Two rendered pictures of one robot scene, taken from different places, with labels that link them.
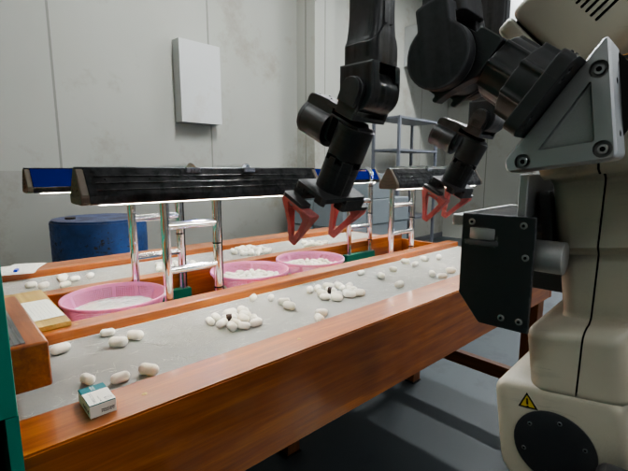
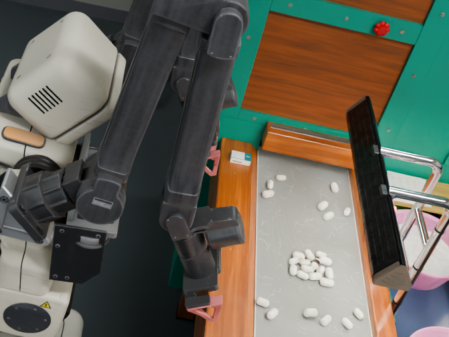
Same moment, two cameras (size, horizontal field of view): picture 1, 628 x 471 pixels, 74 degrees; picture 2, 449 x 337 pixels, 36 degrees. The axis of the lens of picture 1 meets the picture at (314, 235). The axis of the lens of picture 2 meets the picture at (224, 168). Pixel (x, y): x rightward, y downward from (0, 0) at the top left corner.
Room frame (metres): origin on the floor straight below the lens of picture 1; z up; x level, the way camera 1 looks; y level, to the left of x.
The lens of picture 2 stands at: (1.49, -1.07, 2.02)
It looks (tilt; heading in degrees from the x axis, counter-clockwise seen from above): 38 degrees down; 125
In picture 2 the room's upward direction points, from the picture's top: 17 degrees clockwise
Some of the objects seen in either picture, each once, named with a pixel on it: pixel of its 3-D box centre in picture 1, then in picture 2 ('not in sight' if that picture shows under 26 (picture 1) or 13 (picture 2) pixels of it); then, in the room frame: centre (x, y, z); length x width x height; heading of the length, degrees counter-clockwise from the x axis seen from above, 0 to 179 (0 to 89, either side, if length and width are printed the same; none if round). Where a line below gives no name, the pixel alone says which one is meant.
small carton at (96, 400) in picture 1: (96, 399); (240, 158); (0.57, 0.32, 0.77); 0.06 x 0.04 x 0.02; 43
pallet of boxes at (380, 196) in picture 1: (349, 227); not in sight; (4.15, -0.35, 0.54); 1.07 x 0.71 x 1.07; 136
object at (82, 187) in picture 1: (218, 182); (377, 178); (1.01, 0.23, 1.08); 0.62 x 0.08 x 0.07; 133
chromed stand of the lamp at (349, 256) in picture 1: (347, 213); not in sight; (2.03, -0.16, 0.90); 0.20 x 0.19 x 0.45; 133
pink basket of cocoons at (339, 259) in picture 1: (310, 269); not in sight; (1.59, 0.01, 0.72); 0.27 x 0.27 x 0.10
